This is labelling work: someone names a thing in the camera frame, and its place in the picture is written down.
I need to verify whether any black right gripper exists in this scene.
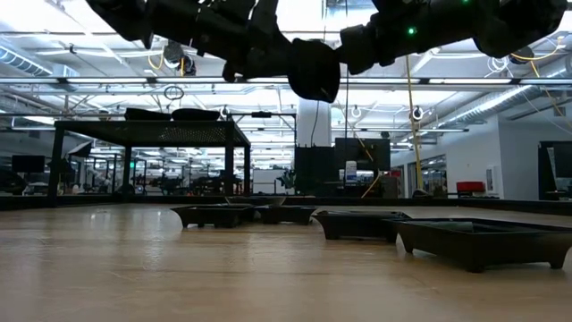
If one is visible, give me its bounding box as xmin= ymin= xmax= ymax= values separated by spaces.
xmin=340 ymin=11 xmax=475 ymax=76

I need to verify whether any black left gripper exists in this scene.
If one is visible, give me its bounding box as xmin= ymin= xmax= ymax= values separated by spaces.
xmin=191 ymin=0 xmax=299 ymax=84

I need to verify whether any small black square plate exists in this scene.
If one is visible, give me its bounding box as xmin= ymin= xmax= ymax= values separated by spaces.
xmin=170 ymin=204 xmax=251 ymax=230
xmin=392 ymin=217 xmax=572 ymax=274
xmin=255 ymin=204 xmax=317 ymax=226
xmin=311 ymin=209 xmax=412 ymax=244

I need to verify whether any black display panel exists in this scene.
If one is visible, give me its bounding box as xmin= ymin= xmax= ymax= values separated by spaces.
xmin=334 ymin=137 xmax=392 ymax=172

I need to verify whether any black cabinet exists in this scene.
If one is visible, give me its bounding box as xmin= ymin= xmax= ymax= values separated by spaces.
xmin=294 ymin=146 xmax=336 ymax=197

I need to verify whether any black perforated metal shelf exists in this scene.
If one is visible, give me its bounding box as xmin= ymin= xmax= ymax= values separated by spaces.
xmin=46 ymin=119 xmax=252 ymax=207

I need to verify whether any red box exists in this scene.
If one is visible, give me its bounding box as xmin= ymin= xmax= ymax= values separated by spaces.
xmin=455 ymin=181 xmax=486 ymax=194

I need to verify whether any black monitor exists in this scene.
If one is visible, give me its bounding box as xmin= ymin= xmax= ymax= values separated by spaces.
xmin=11 ymin=155 xmax=46 ymax=174

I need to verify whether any yellow hanging cable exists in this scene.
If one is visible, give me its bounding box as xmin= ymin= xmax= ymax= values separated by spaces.
xmin=404 ymin=55 xmax=425 ymax=191

